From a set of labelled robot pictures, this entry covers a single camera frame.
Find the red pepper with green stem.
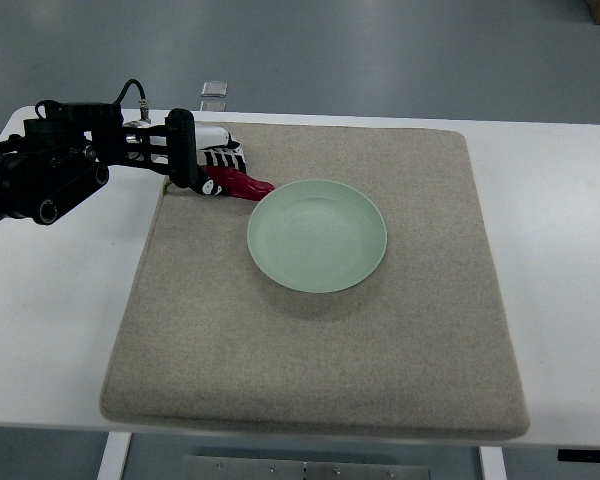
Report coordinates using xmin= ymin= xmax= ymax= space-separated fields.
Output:
xmin=189 ymin=165 xmax=275 ymax=201

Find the white right table leg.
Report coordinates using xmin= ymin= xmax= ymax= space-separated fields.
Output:
xmin=479 ymin=446 xmax=507 ymax=480

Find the pale green round plate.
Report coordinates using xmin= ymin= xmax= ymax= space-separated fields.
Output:
xmin=246 ymin=180 xmax=388 ymax=294

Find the white table leg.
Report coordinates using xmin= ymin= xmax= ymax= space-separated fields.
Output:
xmin=96 ymin=432 xmax=132 ymax=480
xmin=479 ymin=446 xmax=507 ymax=480

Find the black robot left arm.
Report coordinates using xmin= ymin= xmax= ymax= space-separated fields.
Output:
xmin=0 ymin=98 xmax=208 ymax=225

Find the black table control panel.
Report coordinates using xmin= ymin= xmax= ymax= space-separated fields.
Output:
xmin=557 ymin=449 xmax=600 ymax=464

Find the beige felt mat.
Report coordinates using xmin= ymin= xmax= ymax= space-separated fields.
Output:
xmin=100 ymin=123 xmax=529 ymax=440

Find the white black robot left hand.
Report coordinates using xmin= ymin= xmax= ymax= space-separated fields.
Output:
xmin=191 ymin=125 xmax=246 ymax=196

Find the white left table leg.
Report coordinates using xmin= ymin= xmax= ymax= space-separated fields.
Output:
xmin=96 ymin=432 xmax=132 ymax=480

